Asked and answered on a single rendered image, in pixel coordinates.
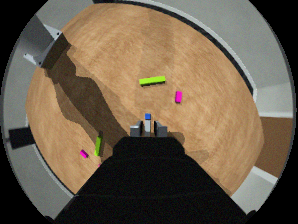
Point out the lime green rod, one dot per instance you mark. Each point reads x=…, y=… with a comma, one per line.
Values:
x=98, y=145
x=152, y=80

